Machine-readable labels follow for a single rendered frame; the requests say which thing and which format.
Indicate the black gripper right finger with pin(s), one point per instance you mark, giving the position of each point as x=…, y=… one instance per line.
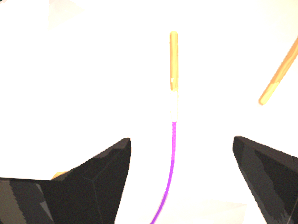
x=272, y=177

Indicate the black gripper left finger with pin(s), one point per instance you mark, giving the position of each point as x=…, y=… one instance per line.
x=90, y=193

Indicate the light wooden block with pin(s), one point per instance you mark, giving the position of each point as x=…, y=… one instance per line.
x=58, y=173

